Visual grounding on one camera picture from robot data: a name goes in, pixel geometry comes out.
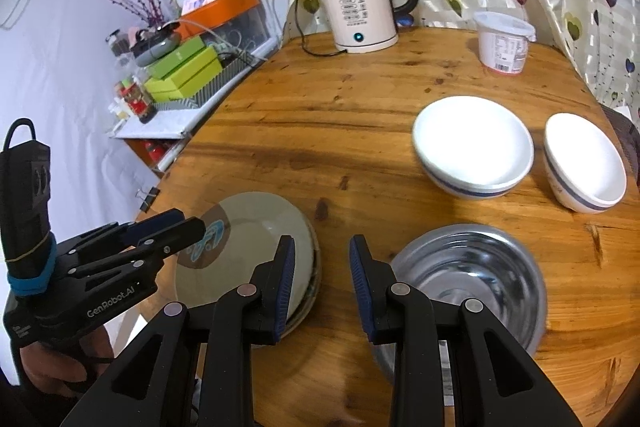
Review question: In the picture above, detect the grey oval device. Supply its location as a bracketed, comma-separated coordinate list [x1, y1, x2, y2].
[131, 27, 182, 66]

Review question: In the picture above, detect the red-label jar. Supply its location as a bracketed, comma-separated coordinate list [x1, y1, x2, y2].
[125, 79, 155, 124]

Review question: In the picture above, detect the dark glass jar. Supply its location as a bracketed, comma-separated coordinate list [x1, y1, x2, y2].
[106, 29, 132, 60]

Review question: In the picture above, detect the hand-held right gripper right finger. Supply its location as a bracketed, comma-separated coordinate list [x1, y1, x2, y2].
[348, 234, 583, 427]

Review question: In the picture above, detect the black kettle power cord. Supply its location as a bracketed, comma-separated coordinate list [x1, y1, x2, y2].
[291, 0, 351, 56]

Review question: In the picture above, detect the dark fabric chair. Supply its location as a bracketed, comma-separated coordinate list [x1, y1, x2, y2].
[600, 104, 640, 182]

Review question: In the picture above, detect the person's left hand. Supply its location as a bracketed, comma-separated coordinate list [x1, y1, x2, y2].
[22, 324, 113, 400]

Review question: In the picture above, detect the white plastic tub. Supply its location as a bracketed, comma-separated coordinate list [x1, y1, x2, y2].
[473, 11, 537, 75]

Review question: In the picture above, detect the large white blue-striped bowl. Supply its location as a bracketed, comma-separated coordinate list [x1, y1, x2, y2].
[412, 96, 535, 200]

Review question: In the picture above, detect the small white blue-striped bowl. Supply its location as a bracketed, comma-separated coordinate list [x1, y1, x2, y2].
[543, 113, 627, 212]

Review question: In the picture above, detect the white shelf board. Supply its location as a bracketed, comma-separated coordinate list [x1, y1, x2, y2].
[115, 97, 211, 140]

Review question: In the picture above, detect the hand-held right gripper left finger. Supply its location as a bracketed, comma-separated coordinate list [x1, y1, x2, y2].
[60, 234, 296, 427]

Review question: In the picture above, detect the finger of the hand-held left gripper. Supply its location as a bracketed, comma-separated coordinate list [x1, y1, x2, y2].
[65, 217, 207, 289]
[55, 208, 186, 258]

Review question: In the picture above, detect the dark green flat box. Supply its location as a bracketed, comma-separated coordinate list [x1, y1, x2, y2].
[145, 36, 206, 78]

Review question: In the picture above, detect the black binder clip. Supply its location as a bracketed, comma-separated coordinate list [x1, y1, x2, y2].
[136, 187, 161, 212]

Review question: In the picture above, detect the orange lidded plastic bin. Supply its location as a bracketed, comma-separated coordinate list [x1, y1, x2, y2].
[180, 0, 261, 28]

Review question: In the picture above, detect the stainless steel bowl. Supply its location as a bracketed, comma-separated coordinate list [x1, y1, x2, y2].
[372, 224, 548, 383]

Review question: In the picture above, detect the lime green box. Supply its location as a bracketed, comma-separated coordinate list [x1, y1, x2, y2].
[145, 46, 223, 102]

